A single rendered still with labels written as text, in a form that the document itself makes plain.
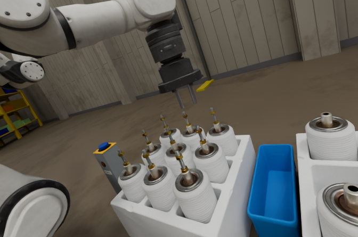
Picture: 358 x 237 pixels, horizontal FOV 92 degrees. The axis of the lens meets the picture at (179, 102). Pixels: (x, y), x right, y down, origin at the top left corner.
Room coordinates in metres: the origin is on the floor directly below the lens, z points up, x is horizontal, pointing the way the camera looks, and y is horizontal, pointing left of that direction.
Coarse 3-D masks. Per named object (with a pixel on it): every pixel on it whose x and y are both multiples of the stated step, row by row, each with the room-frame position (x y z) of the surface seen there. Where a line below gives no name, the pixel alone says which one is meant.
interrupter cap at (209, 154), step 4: (208, 144) 0.49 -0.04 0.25; (212, 144) 0.49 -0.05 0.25; (216, 144) 0.47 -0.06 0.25; (200, 148) 0.49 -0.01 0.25; (212, 148) 0.47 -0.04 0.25; (216, 148) 0.46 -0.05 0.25; (196, 152) 0.48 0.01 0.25; (200, 152) 0.47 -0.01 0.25; (208, 152) 0.46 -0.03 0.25; (212, 152) 0.44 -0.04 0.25; (216, 152) 0.44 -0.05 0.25; (196, 156) 0.46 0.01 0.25; (200, 156) 0.45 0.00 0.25; (204, 156) 0.44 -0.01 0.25; (208, 156) 0.43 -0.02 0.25; (212, 156) 0.43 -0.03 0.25
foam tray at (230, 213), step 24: (240, 144) 0.54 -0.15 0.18; (240, 168) 0.44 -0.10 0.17; (120, 192) 0.54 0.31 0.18; (216, 192) 0.40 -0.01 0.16; (240, 192) 0.40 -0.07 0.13; (120, 216) 0.49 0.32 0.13; (144, 216) 0.40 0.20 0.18; (168, 216) 0.36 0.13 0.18; (216, 216) 0.32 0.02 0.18; (240, 216) 0.36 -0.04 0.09
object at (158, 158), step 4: (164, 148) 0.60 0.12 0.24; (160, 152) 0.58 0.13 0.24; (164, 152) 0.59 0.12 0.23; (152, 156) 0.57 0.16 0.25; (156, 156) 0.57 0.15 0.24; (160, 156) 0.57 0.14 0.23; (164, 156) 0.59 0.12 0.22; (144, 160) 0.58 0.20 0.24; (152, 160) 0.57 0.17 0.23; (156, 160) 0.57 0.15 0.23; (160, 160) 0.57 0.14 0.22; (164, 160) 0.58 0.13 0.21; (148, 164) 0.57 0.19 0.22; (156, 164) 0.57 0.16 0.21; (160, 164) 0.57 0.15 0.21; (164, 164) 0.57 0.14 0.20; (148, 168) 0.58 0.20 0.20
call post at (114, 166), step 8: (104, 152) 0.62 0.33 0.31; (112, 152) 0.64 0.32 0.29; (104, 160) 0.61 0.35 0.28; (112, 160) 0.63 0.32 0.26; (120, 160) 0.65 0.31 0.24; (104, 168) 0.64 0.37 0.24; (112, 168) 0.61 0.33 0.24; (120, 168) 0.64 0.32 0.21; (112, 176) 0.62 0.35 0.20; (112, 184) 0.64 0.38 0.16
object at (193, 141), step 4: (204, 132) 0.63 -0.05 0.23; (192, 136) 0.59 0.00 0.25; (196, 136) 0.59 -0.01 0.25; (204, 136) 0.61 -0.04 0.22; (184, 140) 0.60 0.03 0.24; (188, 140) 0.59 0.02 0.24; (192, 140) 0.59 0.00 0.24; (196, 140) 0.59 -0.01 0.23; (188, 144) 0.60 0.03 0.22; (192, 144) 0.59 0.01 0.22; (196, 144) 0.59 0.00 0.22; (192, 148) 0.59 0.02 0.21; (196, 148) 0.59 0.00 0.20; (192, 152) 0.59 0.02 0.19
